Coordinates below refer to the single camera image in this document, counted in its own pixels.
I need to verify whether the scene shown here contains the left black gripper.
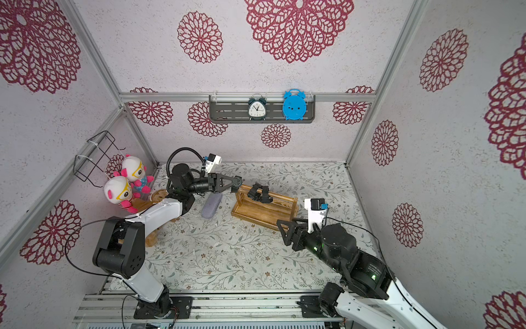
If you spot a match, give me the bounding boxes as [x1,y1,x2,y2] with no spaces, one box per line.
[187,173,238,195]

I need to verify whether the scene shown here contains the wooden watch stand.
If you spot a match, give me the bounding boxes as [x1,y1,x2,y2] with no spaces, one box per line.
[231,185,299,230]

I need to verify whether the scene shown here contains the black watch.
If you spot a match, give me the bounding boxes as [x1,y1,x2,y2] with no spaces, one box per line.
[259,186,273,204]
[247,183,262,202]

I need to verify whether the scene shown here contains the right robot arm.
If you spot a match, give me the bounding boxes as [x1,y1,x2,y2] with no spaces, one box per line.
[277,219,443,328]

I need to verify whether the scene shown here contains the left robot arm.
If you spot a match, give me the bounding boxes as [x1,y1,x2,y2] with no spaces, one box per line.
[93,164,242,318]

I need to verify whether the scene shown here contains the grey glasses case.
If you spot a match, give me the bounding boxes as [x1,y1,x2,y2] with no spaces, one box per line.
[201,193,223,219]

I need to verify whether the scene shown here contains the dark green alarm clock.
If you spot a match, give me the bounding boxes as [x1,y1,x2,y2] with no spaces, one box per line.
[248,97,267,121]

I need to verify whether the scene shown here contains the blue alarm clock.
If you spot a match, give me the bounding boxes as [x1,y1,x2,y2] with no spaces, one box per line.
[282,89,307,121]

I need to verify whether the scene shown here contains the brown teddy bear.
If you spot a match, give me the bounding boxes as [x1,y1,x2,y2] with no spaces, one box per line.
[131,189,182,248]

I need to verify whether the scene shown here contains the white pink plush doll back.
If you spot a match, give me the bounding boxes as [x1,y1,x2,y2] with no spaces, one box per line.
[112,154,154,197]

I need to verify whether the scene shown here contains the white pink plush doll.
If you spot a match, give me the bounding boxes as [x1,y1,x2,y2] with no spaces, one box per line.
[104,176,138,214]
[112,154,154,197]

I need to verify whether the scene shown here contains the white pink plush doll front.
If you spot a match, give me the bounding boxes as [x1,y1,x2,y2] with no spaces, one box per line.
[104,176,138,214]

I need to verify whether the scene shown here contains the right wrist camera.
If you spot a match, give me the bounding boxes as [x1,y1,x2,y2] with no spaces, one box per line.
[304,198,328,234]

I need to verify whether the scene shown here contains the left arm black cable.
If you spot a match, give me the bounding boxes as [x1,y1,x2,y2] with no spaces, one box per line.
[165,147,206,178]

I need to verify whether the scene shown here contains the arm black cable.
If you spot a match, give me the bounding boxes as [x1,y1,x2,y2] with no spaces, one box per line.
[324,215,436,329]
[165,147,206,178]

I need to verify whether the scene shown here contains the grey wall shelf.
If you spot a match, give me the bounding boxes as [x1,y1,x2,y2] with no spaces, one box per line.
[208,95,316,124]

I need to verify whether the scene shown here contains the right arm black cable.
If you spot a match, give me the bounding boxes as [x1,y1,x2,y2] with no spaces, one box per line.
[324,215,436,329]

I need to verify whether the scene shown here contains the black wire basket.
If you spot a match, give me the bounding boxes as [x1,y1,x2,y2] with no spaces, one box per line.
[72,130,126,189]

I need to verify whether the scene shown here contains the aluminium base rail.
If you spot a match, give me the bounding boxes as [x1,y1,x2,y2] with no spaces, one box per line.
[68,290,344,328]

